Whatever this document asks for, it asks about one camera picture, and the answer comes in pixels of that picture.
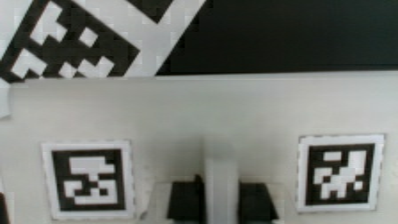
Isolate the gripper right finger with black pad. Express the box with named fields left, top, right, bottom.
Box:
left=239, top=183, right=279, bottom=224

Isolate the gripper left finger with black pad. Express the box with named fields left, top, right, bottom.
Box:
left=167, top=176, right=207, bottom=224

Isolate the white door panel with knob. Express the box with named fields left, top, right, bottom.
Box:
left=0, top=72, right=398, bottom=224

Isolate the white sheet with markers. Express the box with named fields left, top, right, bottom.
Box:
left=0, top=0, right=207, bottom=118

